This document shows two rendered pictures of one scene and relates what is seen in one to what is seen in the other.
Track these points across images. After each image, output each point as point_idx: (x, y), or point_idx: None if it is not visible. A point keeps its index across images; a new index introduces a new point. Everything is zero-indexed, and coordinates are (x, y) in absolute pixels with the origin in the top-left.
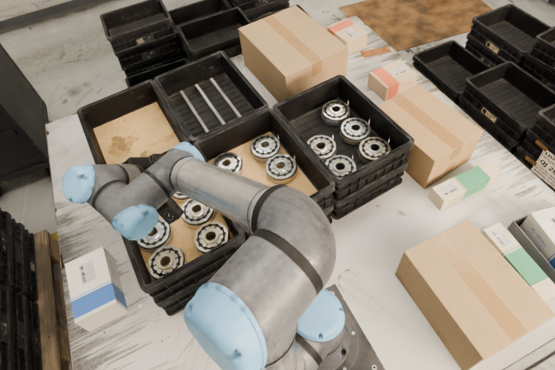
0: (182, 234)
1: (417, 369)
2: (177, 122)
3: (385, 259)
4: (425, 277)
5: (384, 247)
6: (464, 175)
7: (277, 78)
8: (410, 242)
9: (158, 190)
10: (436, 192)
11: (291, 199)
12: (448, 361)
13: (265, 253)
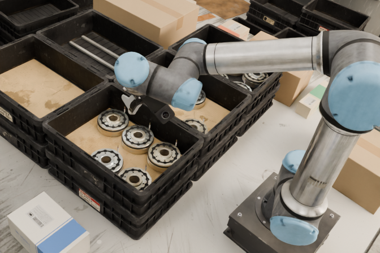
0: (130, 160)
1: (346, 221)
2: (85, 66)
3: None
4: None
5: (283, 149)
6: (314, 91)
7: (146, 32)
8: (298, 143)
9: (197, 69)
10: (303, 103)
11: (348, 30)
12: (361, 210)
13: (370, 46)
